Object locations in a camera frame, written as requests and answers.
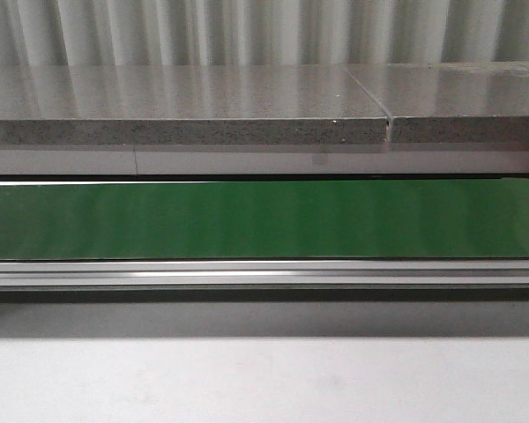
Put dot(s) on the green conveyor belt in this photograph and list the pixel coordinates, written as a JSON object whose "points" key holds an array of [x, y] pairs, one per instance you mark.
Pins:
{"points": [[451, 218]]}

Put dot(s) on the aluminium conveyor side rail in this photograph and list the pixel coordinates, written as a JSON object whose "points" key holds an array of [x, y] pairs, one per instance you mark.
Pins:
{"points": [[267, 274]]}

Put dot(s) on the grey stone countertop slab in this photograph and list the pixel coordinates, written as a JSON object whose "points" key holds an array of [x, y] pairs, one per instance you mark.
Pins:
{"points": [[186, 105]]}

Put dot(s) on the white pleated curtain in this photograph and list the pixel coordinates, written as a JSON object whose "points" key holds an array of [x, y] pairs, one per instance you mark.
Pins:
{"points": [[36, 33]]}

